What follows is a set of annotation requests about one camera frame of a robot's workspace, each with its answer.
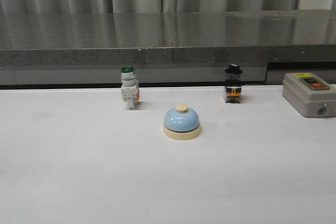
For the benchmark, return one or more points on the black rotary selector switch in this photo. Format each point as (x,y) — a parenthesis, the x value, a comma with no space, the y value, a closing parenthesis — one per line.
(232,89)

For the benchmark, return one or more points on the green pushbutton switch white body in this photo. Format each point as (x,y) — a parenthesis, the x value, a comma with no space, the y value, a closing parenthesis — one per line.
(130,87)

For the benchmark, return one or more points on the blue call bell cream base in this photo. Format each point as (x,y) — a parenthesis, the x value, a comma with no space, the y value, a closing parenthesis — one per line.
(181,123)

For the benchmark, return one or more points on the grey push button switch box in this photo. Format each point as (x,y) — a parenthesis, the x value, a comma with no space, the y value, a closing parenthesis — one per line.
(310,95)

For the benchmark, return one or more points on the grey granite counter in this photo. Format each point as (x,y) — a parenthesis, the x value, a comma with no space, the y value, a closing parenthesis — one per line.
(183,49)

